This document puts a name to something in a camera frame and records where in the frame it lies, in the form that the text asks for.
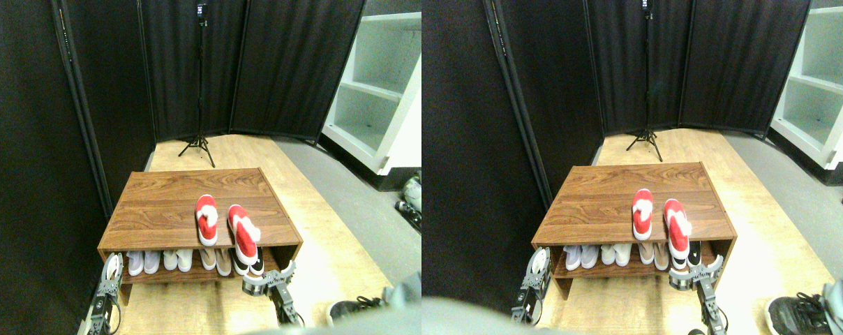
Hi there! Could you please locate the black tripod stand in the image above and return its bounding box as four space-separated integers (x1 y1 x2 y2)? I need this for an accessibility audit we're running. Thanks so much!
178 0 216 168
626 0 664 163

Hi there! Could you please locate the white and black machine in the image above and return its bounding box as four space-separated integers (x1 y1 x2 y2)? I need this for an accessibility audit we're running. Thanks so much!
395 174 422 231

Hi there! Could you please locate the brown shoe rack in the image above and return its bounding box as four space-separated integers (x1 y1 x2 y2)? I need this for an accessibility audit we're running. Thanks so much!
531 163 738 301
98 167 304 302

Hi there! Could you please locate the black curtain stand pole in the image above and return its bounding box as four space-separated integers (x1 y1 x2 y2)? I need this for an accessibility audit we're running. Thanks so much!
482 0 553 208
50 0 113 217

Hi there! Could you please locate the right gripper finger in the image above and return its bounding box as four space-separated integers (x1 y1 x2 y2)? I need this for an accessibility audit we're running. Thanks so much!
274 260 298 285
243 274 270 298
669 269 699 291
701 254 725 281

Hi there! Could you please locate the white shelf unit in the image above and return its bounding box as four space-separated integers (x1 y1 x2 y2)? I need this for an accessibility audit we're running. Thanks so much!
770 4 843 170
322 11 422 175

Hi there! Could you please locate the red shoe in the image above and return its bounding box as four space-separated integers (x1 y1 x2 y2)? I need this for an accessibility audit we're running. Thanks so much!
195 195 218 246
632 188 655 241
663 198 693 261
227 204 261 266

